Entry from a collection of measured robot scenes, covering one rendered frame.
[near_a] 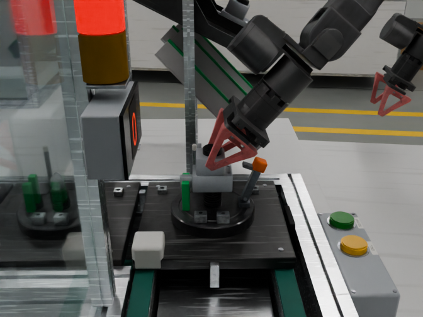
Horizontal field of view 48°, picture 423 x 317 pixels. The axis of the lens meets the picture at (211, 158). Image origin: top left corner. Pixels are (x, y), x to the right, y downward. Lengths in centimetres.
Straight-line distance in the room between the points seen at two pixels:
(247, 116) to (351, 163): 62
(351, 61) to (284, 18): 76
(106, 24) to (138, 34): 437
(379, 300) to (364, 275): 4
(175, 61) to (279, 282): 47
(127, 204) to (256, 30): 37
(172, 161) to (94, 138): 77
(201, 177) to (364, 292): 29
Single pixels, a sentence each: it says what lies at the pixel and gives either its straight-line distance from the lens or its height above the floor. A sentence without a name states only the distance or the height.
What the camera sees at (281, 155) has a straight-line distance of 129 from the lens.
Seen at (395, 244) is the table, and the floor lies 86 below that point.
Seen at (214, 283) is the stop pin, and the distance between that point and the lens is 72.
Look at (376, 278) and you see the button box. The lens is 73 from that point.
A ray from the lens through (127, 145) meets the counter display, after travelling 49.
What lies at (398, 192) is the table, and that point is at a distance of 118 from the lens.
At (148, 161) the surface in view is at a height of 86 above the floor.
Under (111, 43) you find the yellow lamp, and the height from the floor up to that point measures 130.
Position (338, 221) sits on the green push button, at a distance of 81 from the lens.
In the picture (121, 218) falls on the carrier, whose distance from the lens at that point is 81.
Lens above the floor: 140
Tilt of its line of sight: 25 degrees down
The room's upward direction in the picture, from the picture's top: straight up
